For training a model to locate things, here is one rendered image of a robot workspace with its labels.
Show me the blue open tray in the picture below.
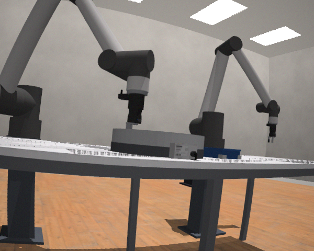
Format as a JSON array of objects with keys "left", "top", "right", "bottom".
[{"left": 204, "top": 147, "right": 241, "bottom": 159}]

